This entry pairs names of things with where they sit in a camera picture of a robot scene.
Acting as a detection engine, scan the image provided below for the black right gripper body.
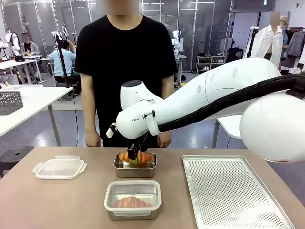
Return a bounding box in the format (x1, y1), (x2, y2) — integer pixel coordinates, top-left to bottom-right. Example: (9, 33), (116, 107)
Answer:
(135, 133), (153, 152)

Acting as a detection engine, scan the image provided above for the golden croissant bread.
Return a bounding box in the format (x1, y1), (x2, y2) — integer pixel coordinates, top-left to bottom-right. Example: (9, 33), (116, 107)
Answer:
(118, 150), (154, 165)
(113, 195), (153, 208)

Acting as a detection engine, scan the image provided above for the clear plastic clip lid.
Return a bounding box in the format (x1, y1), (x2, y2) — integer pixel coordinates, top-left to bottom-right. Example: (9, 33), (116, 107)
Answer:
(103, 180), (163, 215)
(32, 155), (88, 180)

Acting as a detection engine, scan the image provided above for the person's right forearm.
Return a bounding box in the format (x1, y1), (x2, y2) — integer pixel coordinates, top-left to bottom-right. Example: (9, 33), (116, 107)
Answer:
(80, 73), (100, 134)

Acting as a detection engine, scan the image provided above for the person's left forearm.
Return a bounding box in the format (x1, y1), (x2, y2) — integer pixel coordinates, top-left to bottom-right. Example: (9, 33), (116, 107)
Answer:
(161, 73), (176, 99)

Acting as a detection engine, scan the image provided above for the small steel rectangular container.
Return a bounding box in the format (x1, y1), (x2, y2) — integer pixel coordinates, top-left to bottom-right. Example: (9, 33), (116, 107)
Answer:
(113, 151), (157, 178)

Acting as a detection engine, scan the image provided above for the person's left hand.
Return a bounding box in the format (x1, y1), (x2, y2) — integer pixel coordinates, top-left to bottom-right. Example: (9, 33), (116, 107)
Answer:
(158, 132), (172, 148)

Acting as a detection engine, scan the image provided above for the person's right hand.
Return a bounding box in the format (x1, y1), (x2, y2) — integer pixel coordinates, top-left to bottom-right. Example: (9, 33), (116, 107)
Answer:
(85, 130), (101, 148)

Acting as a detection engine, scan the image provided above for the person in black t-shirt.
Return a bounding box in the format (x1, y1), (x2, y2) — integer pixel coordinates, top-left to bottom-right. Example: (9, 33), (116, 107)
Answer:
(74, 14), (179, 148)

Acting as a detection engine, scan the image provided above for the large white table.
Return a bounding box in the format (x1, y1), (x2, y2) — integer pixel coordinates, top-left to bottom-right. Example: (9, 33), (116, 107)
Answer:
(211, 114), (244, 149)

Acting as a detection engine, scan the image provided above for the perforated metal baking tray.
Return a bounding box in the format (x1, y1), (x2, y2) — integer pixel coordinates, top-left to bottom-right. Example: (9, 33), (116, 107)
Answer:
(182, 155), (295, 229)

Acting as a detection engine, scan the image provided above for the white shoe rack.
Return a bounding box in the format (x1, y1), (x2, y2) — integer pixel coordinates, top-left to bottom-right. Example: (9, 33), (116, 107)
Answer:
(196, 55), (226, 73)

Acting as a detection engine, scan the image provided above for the white table with grey leg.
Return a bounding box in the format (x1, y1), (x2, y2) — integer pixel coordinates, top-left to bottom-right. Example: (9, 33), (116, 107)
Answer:
(0, 85), (74, 146)

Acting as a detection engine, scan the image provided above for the black tripod stand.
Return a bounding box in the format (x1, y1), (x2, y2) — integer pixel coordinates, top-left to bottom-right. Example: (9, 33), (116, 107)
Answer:
(53, 33), (72, 89)

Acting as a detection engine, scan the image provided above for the seated person in light blue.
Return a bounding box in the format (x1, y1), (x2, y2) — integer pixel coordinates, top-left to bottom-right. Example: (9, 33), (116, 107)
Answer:
(47, 40), (81, 95)

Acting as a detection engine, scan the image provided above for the black round stool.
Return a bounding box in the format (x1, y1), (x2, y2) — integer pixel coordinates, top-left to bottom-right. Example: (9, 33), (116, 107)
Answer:
(0, 146), (35, 179)

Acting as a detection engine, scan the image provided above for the grey perforated basket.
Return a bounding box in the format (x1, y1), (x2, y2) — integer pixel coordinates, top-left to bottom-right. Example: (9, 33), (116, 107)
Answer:
(0, 91), (24, 116)

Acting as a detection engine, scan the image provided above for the black stand with white top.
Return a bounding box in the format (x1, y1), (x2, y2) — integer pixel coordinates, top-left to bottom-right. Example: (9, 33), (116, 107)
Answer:
(246, 26), (259, 59)

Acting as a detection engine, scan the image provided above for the seated person in grey jacket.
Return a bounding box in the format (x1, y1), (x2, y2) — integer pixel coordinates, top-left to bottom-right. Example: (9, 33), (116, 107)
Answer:
(20, 33), (41, 57)

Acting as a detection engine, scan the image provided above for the mannequin with white shirt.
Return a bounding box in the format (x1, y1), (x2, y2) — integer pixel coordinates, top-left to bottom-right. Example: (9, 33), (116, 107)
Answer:
(243, 11), (285, 70)

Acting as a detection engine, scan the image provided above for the mannequin with beige hat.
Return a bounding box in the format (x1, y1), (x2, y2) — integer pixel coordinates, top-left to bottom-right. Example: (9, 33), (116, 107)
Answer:
(279, 15), (291, 61)

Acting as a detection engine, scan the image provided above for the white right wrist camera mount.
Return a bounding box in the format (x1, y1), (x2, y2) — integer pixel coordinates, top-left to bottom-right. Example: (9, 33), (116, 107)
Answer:
(106, 122), (118, 139)

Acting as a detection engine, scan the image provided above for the black braided right arm hose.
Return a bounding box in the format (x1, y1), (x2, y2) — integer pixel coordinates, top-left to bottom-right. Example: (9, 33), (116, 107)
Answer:
(157, 73), (305, 133)

